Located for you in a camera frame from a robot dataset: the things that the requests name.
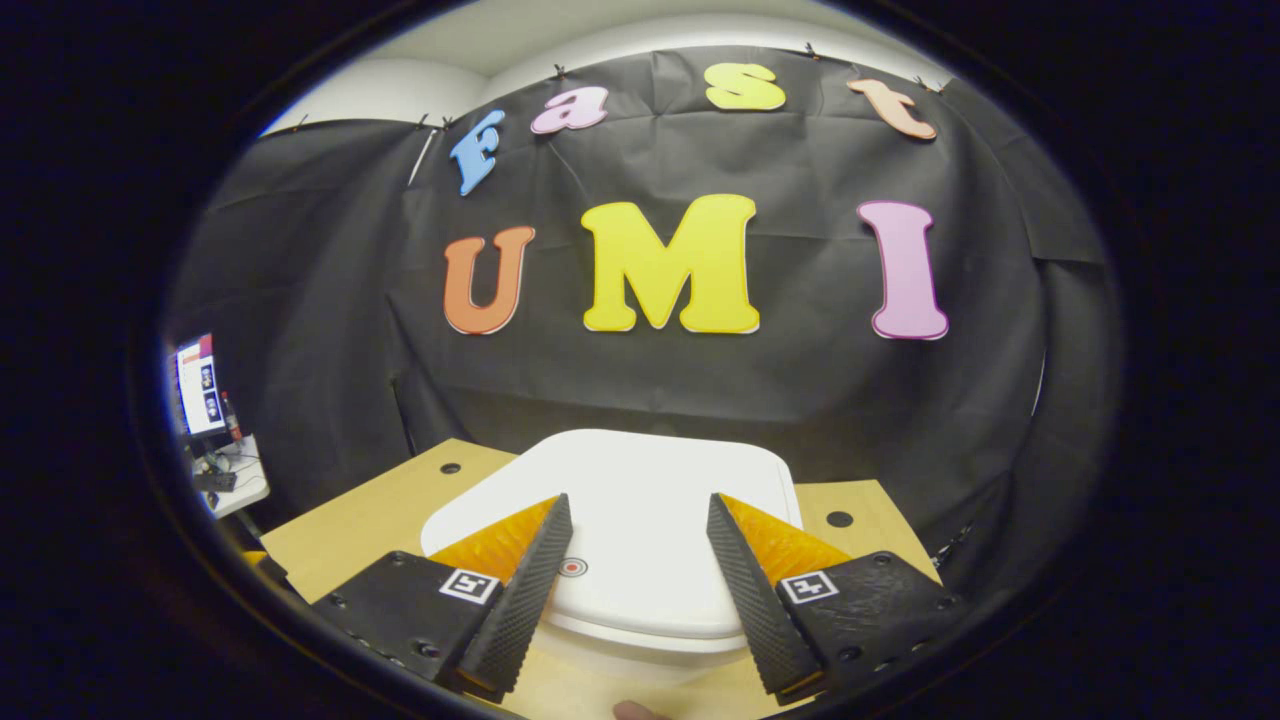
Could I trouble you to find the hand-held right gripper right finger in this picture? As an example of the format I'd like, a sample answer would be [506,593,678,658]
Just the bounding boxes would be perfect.
[706,492,966,706]

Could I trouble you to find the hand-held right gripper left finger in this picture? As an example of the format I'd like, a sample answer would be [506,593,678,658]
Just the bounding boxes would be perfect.
[312,492,574,701]

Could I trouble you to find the white desktop garbage bin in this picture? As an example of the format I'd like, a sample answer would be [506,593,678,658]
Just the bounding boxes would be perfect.
[420,428,806,686]

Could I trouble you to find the wooden desktop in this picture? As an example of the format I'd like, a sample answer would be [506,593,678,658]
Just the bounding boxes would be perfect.
[258,437,946,720]

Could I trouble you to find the white side table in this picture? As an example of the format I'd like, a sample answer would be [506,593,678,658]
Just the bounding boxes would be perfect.
[190,435,271,519]

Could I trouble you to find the computer monitor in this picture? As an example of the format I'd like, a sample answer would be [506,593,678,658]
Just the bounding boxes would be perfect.
[172,333,229,438]

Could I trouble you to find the black backdrop cloth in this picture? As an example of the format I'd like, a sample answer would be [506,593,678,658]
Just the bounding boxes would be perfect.
[165,45,1126,591]

